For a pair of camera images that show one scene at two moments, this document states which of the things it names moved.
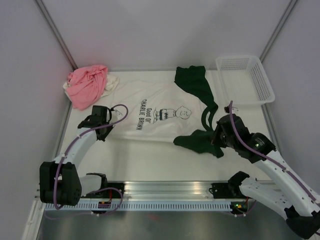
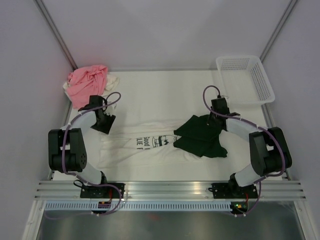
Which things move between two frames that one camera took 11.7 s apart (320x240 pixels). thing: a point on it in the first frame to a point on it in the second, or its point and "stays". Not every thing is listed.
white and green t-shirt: [176, 110] to [140, 145]
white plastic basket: [244, 80] stays
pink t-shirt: [86, 84] stays
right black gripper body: [220, 139] to [211, 121]
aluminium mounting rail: [161, 190] stays
